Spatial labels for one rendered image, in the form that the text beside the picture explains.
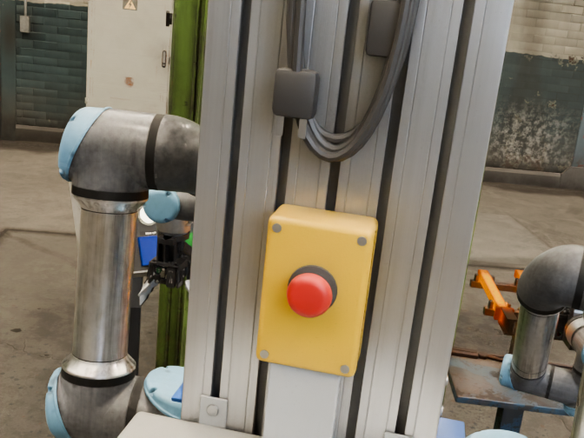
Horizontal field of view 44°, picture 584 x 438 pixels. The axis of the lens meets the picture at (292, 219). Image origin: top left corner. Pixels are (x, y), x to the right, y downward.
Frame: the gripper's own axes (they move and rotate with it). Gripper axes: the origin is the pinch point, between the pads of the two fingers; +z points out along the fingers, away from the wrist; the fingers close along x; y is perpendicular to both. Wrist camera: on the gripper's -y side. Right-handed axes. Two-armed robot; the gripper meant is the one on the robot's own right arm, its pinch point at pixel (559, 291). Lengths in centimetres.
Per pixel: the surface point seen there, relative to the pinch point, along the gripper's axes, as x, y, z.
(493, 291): -12.4, 7.6, 14.9
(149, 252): -105, 1, -4
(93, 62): -304, 4, 525
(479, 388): -12.6, 34.8, 9.2
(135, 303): -111, 21, 6
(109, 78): -288, 18, 527
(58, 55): -361, 6, 581
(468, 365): -13.2, 34.8, 23.2
